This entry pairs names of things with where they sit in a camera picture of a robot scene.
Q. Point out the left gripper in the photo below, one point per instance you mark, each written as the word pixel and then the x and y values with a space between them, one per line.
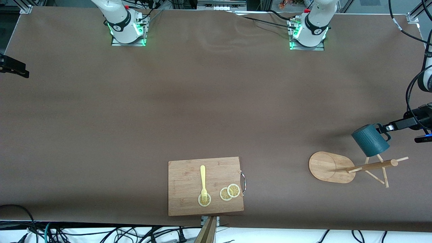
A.
pixel 419 117

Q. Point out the dark teal mug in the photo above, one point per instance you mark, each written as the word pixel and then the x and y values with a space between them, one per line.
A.
pixel 369 141

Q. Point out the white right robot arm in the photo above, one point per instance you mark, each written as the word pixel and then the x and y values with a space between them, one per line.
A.
pixel 118 17

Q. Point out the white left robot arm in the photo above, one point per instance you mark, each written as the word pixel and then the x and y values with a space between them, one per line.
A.
pixel 315 20

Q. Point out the wooden cup rack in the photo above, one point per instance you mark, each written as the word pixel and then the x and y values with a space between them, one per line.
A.
pixel 332 167

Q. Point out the lemon slice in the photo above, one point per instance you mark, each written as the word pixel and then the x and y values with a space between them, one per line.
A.
pixel 223 195
pixel 234 190
pixel 206 201

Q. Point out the brown table cover sheet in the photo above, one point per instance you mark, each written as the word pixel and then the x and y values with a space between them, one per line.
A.
pixel 216 101

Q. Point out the wooden cutting board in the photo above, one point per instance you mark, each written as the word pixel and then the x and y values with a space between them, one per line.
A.
pixel 185 182

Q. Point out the yellow plastic fork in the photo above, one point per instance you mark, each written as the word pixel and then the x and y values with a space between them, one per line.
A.
pixel 203 175

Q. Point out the grey box behind table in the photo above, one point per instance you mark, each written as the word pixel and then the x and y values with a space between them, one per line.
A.
pixel 221 4

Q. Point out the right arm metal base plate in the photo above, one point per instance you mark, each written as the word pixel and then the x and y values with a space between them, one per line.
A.
pixel 118 44

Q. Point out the aluminium frame profile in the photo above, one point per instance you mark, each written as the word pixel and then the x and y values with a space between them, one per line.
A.
pixel 413 17

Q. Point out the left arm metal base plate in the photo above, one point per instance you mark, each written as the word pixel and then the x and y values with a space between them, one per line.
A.
pixel 319 48

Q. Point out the small metal bracket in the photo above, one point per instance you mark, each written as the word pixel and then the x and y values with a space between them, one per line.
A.
pixel 217 221

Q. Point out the wooden post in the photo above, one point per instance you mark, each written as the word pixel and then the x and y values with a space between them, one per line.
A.
pixel 206 233

